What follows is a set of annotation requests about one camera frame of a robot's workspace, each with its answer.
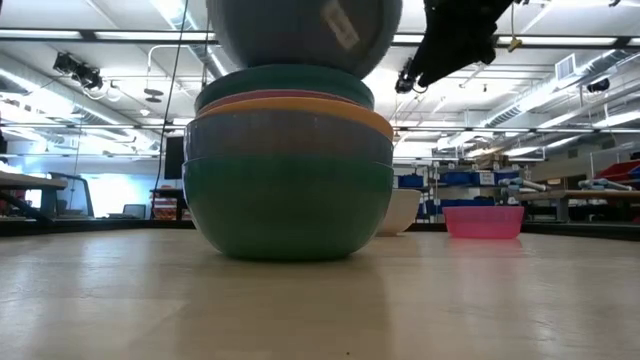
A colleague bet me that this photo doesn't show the yellow hanging connector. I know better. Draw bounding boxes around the yellow hanging connector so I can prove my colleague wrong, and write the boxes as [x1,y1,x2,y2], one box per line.
[507,4,524,54]

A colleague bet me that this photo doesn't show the white ceiling vent grille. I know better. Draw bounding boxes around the white ceiling vent grille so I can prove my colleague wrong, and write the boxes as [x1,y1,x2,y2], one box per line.
[554,53,577,81]

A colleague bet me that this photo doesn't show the black monitor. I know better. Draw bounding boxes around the black monitor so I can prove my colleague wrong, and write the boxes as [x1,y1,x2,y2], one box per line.
[163,135,186,180]

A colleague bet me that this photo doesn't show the grey blue bowl with sticker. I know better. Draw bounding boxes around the grey blue bowl with sticker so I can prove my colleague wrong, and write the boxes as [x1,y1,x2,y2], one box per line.
[205,0,404,81]

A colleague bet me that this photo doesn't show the black ceiling spotlight cluster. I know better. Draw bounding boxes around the black ceiling spotlight cluster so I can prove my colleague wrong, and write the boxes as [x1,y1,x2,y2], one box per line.
[52,51,105,91]

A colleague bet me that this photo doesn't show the long ceiling light fixture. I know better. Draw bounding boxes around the long ceiling light fixture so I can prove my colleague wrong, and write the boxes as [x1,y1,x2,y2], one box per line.
[0,28,216,42]
[392,33,640,49]

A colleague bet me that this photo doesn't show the black chair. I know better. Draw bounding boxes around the black chair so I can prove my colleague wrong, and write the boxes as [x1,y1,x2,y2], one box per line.
[47,172,96,219]

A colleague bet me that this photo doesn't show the cream white bowl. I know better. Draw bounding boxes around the cream white bowl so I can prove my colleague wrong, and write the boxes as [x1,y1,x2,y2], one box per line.
[375,188,423,237]

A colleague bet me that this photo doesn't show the light blue bowl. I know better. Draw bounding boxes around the light blue bowl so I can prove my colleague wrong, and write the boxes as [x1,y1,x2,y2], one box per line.
[183,108,395,169]

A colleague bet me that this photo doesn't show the blue storage bin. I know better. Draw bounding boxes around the blue storage bin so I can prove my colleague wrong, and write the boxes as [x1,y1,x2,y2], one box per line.
[439,170,521,187]
[424,198,496,221]
[397,173,426,189]

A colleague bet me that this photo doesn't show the silver ventilation duct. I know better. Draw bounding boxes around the silver ventilation duct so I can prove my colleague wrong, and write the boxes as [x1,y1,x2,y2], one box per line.
[0,52,112,125]
[482,48,640,129]

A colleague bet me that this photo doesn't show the red storage bin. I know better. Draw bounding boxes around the red storage bin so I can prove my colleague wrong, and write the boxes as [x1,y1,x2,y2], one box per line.
[597,159,640,182]

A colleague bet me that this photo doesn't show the black aluminium table frame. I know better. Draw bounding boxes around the black aluminium table frame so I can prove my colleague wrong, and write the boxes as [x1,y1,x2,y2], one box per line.
[0,217,640,242]

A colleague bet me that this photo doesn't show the pink translucent bowl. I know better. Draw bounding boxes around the pink translucent bowl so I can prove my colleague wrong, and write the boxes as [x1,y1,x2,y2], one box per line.
[442,205,526,240]

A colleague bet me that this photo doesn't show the orange bowl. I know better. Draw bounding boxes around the orange bowl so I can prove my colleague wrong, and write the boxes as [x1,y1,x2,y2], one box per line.
[196,96,395,141]

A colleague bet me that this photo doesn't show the black ceiling camera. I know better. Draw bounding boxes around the black ceiling camera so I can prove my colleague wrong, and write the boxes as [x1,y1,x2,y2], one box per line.
[394,57,430,95]

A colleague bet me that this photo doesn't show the grey laptop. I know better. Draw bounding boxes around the grey laptop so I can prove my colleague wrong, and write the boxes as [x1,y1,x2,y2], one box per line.
[107,203,148,220]

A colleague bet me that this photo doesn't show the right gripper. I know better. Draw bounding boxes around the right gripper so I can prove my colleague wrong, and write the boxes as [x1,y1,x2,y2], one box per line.
[416,0,515,88]

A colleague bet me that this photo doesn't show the hanging black cable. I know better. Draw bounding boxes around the hanging black cable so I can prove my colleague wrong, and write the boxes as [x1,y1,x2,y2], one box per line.
[151,0,191,194]

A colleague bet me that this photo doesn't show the teal bowl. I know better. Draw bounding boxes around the teal bowl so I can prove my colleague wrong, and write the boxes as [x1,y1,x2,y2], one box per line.
[193,63,376,114]

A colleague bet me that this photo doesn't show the cardboard box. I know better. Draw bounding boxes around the cardboard box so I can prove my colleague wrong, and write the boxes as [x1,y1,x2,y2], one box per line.
[474,152,511,170]

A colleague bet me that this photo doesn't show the wooden workbench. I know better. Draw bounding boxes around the wooden workbench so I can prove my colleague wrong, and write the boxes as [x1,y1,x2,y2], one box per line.
[0,172,69,221]
[514,188,640,224]

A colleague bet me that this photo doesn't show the grey foam tube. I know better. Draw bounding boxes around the grey foam tube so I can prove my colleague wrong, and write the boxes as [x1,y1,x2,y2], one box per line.
[577,178,634,192]
[497,177,549,194]

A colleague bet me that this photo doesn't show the white bent ceiling pipe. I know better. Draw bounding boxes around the white bent ceiling pipe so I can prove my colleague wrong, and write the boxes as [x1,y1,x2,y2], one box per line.
[146,43,204,76]

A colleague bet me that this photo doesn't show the dark green bowl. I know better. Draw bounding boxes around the dark green bowl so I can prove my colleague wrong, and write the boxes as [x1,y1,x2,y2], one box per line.
[182,154,395,262]

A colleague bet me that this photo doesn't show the red storage boxes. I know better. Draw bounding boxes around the red storage boxes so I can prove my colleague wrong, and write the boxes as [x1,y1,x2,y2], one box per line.
[151,197,192,221]

